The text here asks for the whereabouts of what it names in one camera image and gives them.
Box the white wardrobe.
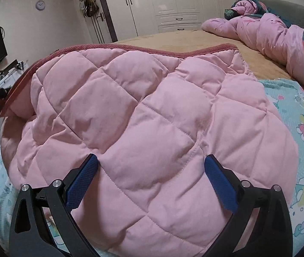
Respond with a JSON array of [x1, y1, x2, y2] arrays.
[[98, 0, 238, 36]]

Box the hanging bags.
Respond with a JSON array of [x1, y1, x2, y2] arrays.
[[81, 0, 99, 18]]

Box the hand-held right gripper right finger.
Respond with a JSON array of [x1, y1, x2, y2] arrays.
[[205, 154, 294, 257]]

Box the pink quilted jacket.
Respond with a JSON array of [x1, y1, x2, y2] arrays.
[[1, 43, 300, 257]]

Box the pink floral duvet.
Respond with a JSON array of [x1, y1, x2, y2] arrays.
[[201, 0, 304, 103]]

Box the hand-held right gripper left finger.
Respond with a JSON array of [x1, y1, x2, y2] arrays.
[[7, 154, 98, 257]]

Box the grey headboard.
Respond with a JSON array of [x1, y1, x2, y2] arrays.
[[251, 0, 304, 69]]

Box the white drawer cabinet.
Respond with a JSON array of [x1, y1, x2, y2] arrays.
[[0, 59, 28, 89]]

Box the tan bed sheet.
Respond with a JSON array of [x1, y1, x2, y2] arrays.
[[115, 29, 292, 82]]

